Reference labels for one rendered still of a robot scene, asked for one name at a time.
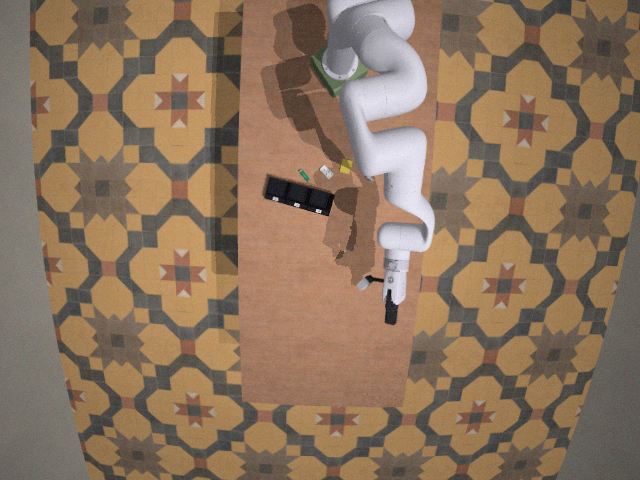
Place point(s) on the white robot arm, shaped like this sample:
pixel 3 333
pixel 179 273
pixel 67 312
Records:
pixel 398 153

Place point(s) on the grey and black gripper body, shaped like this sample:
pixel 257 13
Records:
pixel 398 286

